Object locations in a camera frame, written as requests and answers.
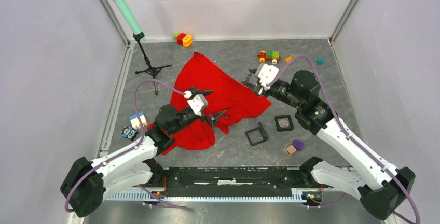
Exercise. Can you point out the white and blue block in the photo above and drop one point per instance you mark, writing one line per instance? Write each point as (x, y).
(138, 120)

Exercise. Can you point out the orange toy block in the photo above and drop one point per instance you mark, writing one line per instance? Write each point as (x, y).
(187, 40)

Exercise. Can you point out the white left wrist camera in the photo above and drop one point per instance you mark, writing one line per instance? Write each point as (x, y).
(198, 103)

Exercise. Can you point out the slotted cable duct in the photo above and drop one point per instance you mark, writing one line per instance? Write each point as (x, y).
(141, 195)

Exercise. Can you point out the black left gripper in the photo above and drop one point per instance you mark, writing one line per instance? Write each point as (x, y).
(213, 117)

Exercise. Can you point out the red toy block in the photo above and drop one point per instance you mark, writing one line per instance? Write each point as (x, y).
(180, 38)

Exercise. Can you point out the black square frame box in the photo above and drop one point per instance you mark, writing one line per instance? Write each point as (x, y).
(257, 135)

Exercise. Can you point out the black tripod stand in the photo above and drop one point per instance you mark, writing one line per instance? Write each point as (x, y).
(151, 70)

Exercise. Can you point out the wooden letter cube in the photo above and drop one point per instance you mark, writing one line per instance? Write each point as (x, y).
(290, 150)

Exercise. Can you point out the colourful toy train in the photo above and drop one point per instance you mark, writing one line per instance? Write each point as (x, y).
(269, 56)

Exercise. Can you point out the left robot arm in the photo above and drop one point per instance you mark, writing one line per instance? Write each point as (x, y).
(90, 182)

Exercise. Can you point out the orange lego brick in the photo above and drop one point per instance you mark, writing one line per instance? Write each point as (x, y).
(289, 60)

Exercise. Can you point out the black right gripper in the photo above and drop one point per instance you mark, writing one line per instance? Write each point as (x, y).
(258, 90)

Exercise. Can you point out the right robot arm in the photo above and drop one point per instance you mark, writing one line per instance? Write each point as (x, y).
(379, 185)

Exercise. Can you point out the blue patterned card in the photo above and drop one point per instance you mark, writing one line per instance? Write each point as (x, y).
(129, 133)

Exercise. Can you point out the purple lego brick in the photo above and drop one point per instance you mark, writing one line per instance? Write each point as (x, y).
(298, 145)

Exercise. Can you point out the red garment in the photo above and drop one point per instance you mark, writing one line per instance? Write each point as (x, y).
(228, 95)

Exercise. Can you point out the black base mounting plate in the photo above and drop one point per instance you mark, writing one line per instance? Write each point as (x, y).
(238, 182)

